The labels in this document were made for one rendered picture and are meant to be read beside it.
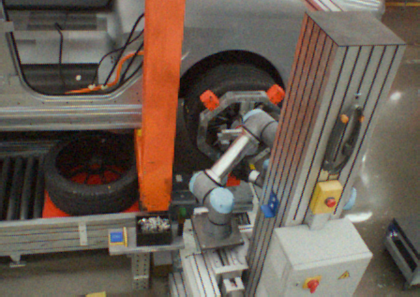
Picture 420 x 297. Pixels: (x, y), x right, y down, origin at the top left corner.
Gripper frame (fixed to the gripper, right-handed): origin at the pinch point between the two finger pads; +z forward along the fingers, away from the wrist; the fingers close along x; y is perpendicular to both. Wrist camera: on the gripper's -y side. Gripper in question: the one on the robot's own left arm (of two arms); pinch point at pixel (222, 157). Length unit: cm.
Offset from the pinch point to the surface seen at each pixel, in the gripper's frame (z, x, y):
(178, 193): 25.6, -4.5, 42.3
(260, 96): -2.1, 32.1, -28.9
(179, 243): -2, -40, 38
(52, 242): 71, -74, 61
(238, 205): -2, 34, 66
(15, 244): 86, -90, 60
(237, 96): 7.5, 21.8, -28.8
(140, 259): 15, -56, 51
